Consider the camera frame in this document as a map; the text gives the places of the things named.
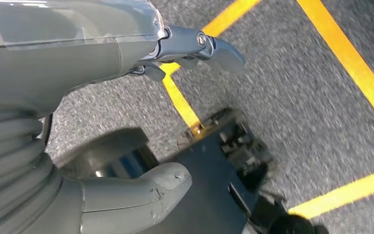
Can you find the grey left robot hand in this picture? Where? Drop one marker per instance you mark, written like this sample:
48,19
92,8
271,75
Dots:
61,48

